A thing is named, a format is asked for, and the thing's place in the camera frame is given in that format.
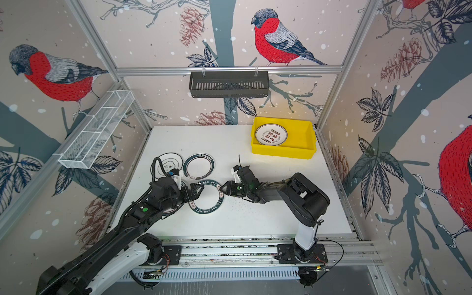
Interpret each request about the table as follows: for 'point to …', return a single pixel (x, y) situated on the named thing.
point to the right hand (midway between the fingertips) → (221, 192)
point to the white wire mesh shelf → (83, 149)
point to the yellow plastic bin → (300, 142)
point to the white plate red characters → (270, 134)
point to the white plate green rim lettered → (210, 201)
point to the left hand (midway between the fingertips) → (197, 189)
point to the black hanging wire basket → (228, 84)
